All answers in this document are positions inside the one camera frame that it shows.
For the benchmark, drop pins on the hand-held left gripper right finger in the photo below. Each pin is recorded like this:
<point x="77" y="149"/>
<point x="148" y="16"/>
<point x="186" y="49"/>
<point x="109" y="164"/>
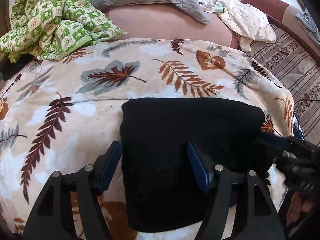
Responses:
<point x="197" y="165"/>

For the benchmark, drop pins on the grey patterned cloth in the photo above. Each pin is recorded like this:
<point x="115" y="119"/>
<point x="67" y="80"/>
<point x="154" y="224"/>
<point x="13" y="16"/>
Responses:
<point x="308" y="23"/>

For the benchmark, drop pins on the striped floral bed sheet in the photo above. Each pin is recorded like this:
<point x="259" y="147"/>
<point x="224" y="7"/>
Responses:
<point x="287" y="62"/>

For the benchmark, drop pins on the white floral cloth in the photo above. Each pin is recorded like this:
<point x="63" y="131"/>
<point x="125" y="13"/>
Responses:
<point x="250" y="22"/>

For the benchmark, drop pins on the person's right hand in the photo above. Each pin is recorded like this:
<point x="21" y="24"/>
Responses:
<point x="300" y="210"/>

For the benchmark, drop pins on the pink mattress sheet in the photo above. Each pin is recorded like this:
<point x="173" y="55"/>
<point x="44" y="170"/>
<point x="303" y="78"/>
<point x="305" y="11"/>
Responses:
<point x="162" y="25"/>

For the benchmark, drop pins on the black pants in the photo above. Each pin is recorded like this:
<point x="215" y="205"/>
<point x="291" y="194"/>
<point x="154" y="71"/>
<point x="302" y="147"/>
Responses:
<point x="155" y="135"/>

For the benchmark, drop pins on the leaf print fleece blanket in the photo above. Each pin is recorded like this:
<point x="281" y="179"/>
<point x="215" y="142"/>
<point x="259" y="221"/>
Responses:
<point x="75" y="105"/>

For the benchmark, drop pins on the dark cloth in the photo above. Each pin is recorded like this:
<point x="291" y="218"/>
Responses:
<point x="7" y="66"/>

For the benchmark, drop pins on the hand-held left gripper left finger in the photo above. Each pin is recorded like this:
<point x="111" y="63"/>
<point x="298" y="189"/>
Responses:
<point x="110" y="165"/>

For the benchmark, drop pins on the green checked quilt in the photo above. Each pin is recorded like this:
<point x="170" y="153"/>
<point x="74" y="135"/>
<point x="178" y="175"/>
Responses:
<point x="50" y="17"/>

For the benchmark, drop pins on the pale green cloth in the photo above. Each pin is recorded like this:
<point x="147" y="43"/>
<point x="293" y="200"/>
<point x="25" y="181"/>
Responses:
<point x="215" y="7"/>

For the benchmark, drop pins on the brown padded headboard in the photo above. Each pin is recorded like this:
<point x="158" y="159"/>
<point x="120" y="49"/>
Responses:
<point x="262" y="2"/>

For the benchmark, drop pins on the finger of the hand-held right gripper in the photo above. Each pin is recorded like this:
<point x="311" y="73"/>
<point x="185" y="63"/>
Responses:
<point x="275" y="141"/>

